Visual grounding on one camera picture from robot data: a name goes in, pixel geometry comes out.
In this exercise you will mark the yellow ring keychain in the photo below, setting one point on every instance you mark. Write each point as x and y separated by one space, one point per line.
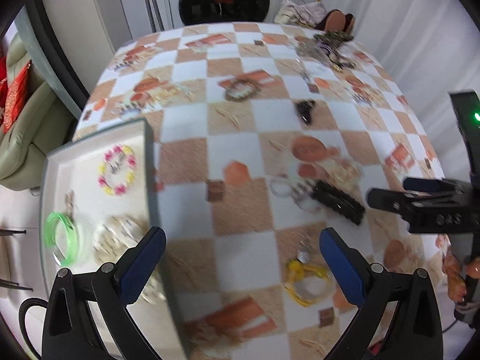
307 284

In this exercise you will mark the cream polka dot scrunchie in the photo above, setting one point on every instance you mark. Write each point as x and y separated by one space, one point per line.
113 236

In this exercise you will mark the red cushion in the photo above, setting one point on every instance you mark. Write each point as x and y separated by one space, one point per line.
16 97

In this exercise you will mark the small black claw clip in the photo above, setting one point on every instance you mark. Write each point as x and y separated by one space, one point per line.
304 110

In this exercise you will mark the red handled mop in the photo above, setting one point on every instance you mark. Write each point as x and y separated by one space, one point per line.
153 15

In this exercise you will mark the small silver earring charm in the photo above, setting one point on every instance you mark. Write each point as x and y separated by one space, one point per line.
116 163

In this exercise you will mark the right human hand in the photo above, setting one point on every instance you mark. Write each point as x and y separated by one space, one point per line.
452 268

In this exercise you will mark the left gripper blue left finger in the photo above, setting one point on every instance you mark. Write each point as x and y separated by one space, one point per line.
117 285

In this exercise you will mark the white grey tray box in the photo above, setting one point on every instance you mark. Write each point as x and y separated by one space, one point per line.
74 327

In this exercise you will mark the silver metal hair clip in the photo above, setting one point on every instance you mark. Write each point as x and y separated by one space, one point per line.
69 202

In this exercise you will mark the checkered floral tablecloth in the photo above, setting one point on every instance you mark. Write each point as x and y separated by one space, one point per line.
233 171

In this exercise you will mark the black studded hair clip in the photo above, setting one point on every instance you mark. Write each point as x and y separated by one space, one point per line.
338 201

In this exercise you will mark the pink cloth on hanger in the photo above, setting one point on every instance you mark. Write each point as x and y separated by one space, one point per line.
304 14

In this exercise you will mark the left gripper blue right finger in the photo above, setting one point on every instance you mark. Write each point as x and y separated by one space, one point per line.
364 285

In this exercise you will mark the green translucent bangle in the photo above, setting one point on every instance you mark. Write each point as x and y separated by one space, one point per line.
61 238

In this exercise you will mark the green leather sofa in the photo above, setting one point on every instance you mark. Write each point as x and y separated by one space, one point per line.
43 125

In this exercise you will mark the white curtain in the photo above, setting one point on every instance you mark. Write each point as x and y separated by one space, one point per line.
431 49

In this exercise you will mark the brown black slippers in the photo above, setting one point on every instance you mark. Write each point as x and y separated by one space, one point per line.
335 20

